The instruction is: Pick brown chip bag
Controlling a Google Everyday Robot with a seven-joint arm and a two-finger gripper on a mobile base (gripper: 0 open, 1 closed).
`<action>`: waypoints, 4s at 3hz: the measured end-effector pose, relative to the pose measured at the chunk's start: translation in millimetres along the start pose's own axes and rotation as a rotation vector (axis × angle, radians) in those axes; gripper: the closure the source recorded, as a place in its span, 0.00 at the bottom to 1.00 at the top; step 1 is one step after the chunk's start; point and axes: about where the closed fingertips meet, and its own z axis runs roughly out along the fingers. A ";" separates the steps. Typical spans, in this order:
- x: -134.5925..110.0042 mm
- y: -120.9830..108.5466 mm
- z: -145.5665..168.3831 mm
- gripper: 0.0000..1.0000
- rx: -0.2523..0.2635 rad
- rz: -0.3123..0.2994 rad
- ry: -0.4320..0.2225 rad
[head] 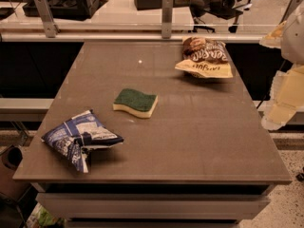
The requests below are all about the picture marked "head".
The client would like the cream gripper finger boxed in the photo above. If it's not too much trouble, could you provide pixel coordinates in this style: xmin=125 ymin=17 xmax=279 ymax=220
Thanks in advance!
xmin=259 ymin=21 xmax=286 ymax=48
xmin=261 ymin=64 xmax=304 ymax=130

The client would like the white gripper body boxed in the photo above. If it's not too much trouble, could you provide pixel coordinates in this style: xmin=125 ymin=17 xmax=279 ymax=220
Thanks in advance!
xmin=281 ymin=2 xmax=304 ymax=65

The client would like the brown and yellow chip bag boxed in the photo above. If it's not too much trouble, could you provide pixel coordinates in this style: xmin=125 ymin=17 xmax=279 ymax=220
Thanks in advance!
xmin=175 ymin=36 xmax=233 ymax=79

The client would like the blue and white chip bag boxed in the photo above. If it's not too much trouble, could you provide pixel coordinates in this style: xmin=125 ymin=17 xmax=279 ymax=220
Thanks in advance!
xmin=42 ymin=110 xmax=124 ymax=173

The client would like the green plastic bag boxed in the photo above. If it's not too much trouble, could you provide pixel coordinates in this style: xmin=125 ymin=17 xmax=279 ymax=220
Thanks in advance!
xmin=24 ymin=204 xmax=66 ymax=228

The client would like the green and yellow sponge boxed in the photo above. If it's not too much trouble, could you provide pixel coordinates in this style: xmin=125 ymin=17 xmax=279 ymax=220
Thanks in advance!
xmin=113 ymin=88 xmax=158 ymax=119

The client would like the black box on counter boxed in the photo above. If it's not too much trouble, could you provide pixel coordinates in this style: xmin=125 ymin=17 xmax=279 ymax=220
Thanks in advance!
xmin=22 ymin=0 xmax=108 ymax=21

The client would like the table drawer front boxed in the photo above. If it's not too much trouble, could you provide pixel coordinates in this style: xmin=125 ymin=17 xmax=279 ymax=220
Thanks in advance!
xmin=37 ymin=193 xmax=270 ymax=220

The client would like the brown bin with black hole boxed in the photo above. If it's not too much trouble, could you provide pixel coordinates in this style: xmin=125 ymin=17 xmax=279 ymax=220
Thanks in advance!
xmin=0 ymin=145 xmax=29 ymax=203

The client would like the black cable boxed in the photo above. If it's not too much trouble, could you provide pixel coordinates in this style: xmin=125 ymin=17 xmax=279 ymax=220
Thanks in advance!
xmin=256 ymin=60 xmax=287 ymax=110

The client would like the right metal rail bracket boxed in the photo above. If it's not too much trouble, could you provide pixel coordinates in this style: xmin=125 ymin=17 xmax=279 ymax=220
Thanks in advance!
xmin=281 ymin=0 xmax=304 ymax=22

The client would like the metal rail bracket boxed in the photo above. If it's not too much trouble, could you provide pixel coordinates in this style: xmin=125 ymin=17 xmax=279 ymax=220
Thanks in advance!
xmin=281 ymin=0 xmax=304 ymax=22
xmin=161 ymin=0 xmax=173 ymax=39
xmin=33 ymin=0 xmax=59 ymax=38

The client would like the middle metal rail bracket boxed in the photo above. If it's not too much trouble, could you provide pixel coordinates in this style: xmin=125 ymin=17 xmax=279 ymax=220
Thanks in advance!
xmin=161 ymin=0 xmax=173 ymax=39

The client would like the left metal rail bracket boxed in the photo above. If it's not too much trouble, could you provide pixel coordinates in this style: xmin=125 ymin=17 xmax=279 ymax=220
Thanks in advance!
xmin=33 ymin=0 xmax=59 ymax=38

